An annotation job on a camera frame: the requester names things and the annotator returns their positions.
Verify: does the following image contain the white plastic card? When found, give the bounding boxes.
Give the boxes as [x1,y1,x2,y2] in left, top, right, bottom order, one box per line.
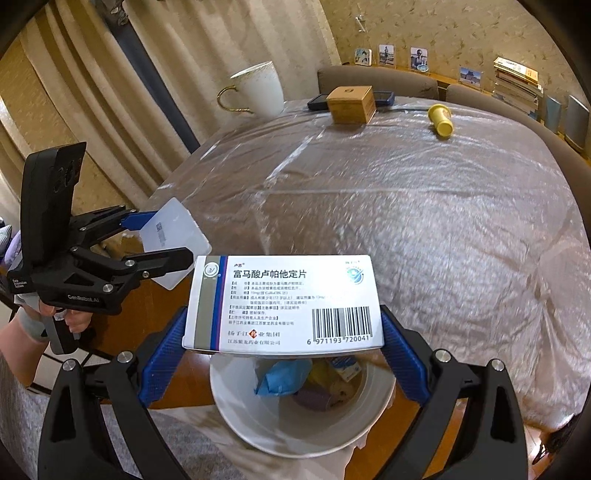
[140,198,209,291]

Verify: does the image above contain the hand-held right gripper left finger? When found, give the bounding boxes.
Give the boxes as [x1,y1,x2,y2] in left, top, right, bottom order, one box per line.
[38,307,190,480]

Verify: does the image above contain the round wooden table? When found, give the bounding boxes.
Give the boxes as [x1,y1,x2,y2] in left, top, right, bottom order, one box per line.
[88,231,204,407]

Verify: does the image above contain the white mug with gold handle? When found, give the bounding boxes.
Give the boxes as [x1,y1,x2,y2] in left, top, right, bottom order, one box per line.
[217,60,286,118]

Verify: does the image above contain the person's left hand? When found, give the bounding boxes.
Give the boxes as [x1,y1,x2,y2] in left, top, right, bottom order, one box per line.
[62,309,95,334]

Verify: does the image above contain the grey knit cloth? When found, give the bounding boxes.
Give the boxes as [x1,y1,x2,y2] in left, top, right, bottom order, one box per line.
[0,355,241,480]

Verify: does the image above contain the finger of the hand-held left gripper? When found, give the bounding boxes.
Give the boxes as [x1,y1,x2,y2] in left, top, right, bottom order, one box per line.
[68,209,160,252]
[46,247,195,296]

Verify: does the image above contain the beige curtain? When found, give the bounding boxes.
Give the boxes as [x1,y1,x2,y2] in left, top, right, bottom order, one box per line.
[0,0,342,222]

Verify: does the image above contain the upright grey books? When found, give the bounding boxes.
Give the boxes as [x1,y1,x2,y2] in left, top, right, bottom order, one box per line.
[544,93,591,153]

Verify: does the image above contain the purple small box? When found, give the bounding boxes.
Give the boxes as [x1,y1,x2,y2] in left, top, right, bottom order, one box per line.
[295,385,333,411]

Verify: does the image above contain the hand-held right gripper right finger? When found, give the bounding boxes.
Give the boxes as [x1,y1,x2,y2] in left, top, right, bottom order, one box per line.
[379,304,529,480]

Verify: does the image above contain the white round bin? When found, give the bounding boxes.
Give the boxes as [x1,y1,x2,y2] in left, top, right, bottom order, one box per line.
[209,353,397,457]

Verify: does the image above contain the clear plastic table cover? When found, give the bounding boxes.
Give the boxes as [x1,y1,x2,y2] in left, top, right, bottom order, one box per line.
[143,95,591,432]

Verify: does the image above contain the yellow plastic tube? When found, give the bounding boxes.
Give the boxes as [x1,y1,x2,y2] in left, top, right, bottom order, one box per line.
[427,103,455,138]

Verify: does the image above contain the gold cardboard box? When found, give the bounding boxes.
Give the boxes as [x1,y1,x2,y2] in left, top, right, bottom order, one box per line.
[326,85,376,125]

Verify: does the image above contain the white blue medicine box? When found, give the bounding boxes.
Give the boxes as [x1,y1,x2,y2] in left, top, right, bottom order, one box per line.
[181,255,385,355]

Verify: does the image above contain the blue crumpled wrapper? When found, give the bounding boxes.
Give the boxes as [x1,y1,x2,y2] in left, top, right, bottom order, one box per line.
[255,361,314,397]

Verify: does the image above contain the brown chair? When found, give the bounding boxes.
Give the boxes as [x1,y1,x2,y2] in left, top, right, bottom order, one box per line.
[317,65,439,100]

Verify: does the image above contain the stack of books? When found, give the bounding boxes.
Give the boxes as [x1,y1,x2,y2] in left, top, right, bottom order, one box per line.
[491,55,544,121]

